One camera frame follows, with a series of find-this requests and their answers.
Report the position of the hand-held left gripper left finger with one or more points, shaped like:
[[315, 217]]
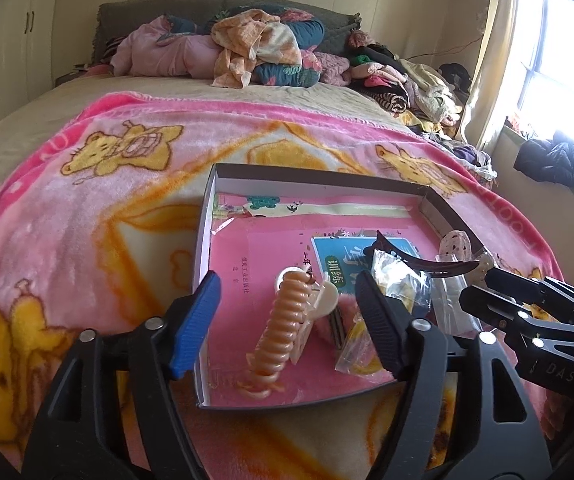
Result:
[[192, 325]]

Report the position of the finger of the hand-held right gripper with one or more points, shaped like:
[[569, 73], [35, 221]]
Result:
[[517, 285], [492, 312]]

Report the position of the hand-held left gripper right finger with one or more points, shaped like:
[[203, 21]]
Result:
[[379, 317]]

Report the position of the bagged yellow rings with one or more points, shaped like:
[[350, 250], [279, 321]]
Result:
[[399, 280]]

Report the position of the clear plastic bag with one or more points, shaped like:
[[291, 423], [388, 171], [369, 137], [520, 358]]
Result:
[[449, 300]]

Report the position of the maroon hair clip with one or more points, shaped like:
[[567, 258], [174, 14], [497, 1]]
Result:
[[417, 262]]

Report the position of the brown cardboard box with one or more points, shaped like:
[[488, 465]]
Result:
[[205, 240]]

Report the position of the white pink hair claw clip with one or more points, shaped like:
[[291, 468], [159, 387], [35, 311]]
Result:
[[328, 300]]

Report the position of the dark jacket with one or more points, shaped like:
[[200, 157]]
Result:
[[552, 160]]

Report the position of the pink printed blanket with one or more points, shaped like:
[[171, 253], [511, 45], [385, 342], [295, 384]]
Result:
[[117, 210]]

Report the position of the cream curtain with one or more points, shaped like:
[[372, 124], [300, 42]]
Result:
[[497, 60]]

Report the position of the pile of clothes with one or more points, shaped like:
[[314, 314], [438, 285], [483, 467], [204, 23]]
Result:
[[417, 80]]

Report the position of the window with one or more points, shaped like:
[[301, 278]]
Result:
[[567, 60]]

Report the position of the pink knit garment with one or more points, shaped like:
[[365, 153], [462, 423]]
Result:
[[332, 67]]

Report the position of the beige bed sheet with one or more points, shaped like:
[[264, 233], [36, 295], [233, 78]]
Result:
[[42, 110]]

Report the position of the pink quilt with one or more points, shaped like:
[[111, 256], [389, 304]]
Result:
[[167, 50]]

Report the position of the orange floral cloth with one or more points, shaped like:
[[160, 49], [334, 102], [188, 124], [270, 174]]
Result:
[[247, 35]]

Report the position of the navy floral quilt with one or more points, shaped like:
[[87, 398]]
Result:
[[307, 30]]

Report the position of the pile of bedding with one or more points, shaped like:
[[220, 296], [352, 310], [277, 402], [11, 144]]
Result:
[[132, 15]]

